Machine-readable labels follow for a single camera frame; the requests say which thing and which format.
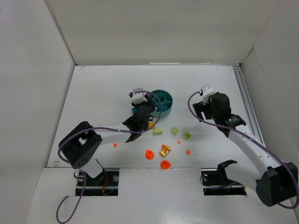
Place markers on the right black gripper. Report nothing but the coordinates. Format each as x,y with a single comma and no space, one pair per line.
199,108

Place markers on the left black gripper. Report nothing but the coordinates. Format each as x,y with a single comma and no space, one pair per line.
145,102

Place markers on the light green sloped lego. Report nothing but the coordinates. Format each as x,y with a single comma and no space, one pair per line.
158,131

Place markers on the light green small lego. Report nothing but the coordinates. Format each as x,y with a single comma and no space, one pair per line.
174,131

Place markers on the teal divided round container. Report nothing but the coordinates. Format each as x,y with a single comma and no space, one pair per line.
166,103

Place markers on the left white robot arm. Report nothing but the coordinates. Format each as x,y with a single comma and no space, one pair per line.
79,146

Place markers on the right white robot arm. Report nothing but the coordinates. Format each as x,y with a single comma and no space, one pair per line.
275,181

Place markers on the orange round lego left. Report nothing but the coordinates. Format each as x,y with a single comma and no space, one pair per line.
149,155

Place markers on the orange round lego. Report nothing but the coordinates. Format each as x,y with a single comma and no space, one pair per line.
165,165
149,155

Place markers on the golden yellow curved lego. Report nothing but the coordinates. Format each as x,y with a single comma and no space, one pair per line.
165,151

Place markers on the light green square lego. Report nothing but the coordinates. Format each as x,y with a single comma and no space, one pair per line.
187,135

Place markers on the orange round lego lower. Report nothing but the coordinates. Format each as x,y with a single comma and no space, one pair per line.
165,165

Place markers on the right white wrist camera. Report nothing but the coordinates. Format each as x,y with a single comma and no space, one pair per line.
206,92

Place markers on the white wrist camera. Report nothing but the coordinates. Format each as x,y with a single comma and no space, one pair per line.
137,96
206,92

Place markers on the aluminium rail right edge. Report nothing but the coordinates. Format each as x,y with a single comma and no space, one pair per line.
252,119

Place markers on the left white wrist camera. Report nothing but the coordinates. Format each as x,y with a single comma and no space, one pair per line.
137,96

